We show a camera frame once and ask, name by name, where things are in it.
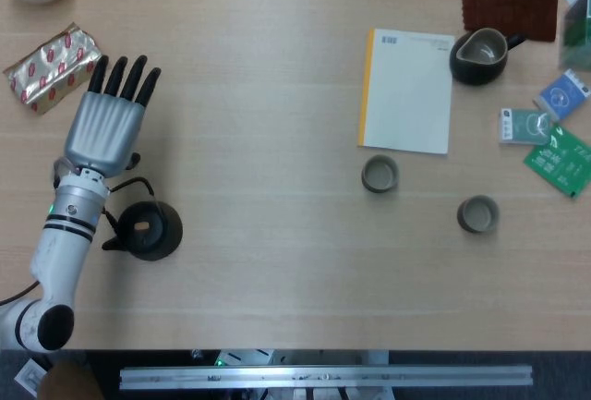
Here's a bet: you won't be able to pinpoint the green tea packet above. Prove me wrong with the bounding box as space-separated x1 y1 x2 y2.
523 124 591 200

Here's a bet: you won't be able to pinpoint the brown round stool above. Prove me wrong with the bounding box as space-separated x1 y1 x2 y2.
37 362 105 400

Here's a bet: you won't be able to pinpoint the dark ceramic teacup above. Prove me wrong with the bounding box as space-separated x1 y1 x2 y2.
456 194 501 235
360 154 400 194

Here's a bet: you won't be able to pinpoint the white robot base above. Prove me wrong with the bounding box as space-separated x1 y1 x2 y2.
215 348 278 367

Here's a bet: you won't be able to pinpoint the black cast iron teapot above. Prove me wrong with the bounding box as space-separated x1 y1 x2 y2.
101 177 184 262

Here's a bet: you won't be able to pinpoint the white floor socket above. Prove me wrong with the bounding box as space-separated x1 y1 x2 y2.
13 358 47 395

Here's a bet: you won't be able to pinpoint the clear green tea box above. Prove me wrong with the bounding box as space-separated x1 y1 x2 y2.
557 0 591 72

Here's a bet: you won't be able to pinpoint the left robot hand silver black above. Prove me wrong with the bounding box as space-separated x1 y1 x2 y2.
61 55 163 177

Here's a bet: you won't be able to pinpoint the blue tea sachet box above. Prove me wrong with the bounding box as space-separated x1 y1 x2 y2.
533 68 591 123

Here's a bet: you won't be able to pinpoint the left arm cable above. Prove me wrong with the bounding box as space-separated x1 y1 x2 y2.
0 279 41 305

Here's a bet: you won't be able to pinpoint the aluminium rail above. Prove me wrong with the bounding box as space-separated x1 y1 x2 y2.
119 364 535 391

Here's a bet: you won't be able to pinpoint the dark ceramic pitcher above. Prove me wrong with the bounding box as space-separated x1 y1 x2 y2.
449 27 527 87

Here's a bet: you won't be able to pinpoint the gold foil packet red prints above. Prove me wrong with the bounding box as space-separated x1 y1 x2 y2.
2 21 112 117

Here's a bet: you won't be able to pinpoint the grey-green tea sachet box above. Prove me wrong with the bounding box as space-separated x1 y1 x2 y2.
498 107 554 146

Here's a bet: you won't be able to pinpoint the white notebook yellow spine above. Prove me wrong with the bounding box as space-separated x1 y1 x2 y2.
356 27 457 156

